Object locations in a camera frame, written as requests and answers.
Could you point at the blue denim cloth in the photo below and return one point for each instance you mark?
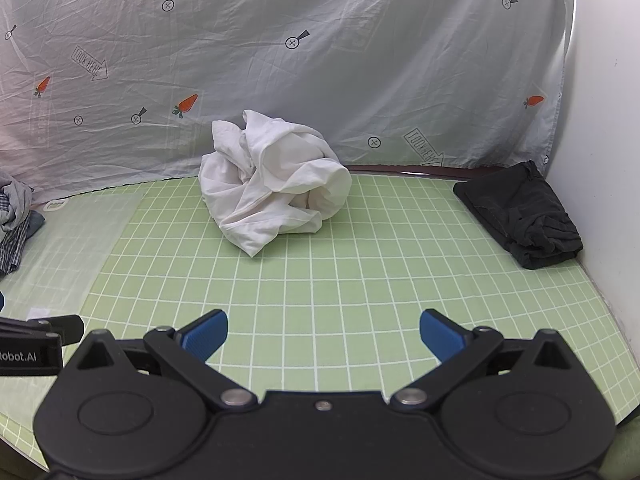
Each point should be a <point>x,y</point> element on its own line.
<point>36,222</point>

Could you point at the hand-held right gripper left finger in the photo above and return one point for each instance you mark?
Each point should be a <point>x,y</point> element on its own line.
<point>207,335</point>

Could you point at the green grid mat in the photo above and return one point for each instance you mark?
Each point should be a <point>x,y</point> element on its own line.
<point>325,280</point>

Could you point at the grey shirt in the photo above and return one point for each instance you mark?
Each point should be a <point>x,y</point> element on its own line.
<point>15,200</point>

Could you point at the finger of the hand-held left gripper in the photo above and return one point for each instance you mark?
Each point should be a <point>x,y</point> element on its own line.
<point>67,327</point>

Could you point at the white pants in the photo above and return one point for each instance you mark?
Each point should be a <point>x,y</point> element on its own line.
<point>270,180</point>

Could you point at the black folded clothes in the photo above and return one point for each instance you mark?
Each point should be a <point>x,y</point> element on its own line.
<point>525,215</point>

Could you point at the clear plastic sheet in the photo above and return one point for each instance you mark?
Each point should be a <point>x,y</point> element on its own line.
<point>65,250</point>

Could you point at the grey carrot print sheet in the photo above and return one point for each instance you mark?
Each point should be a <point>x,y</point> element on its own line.
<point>300,85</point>

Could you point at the plaid shirt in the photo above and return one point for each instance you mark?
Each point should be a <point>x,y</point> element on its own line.
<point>12,247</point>

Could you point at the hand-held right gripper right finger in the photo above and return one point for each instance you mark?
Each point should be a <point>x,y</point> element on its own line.
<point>440,334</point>

